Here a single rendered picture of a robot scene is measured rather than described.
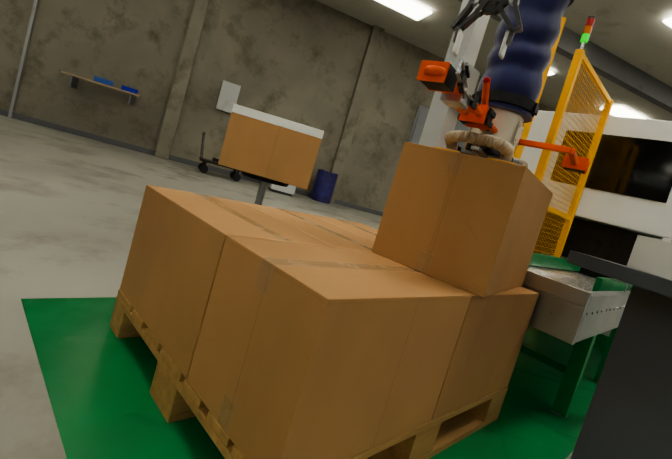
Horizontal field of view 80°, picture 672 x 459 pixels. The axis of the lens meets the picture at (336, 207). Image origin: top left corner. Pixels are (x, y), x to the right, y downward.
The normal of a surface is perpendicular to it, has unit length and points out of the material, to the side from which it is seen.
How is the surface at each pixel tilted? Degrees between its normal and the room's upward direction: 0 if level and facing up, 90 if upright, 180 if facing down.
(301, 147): 90
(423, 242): 90
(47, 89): 90
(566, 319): 90
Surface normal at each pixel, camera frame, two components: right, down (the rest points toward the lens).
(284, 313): -0.69, -0.15
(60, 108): 0.33, 0.17
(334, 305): 0.67, 0.25
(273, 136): 0.09, 0.11
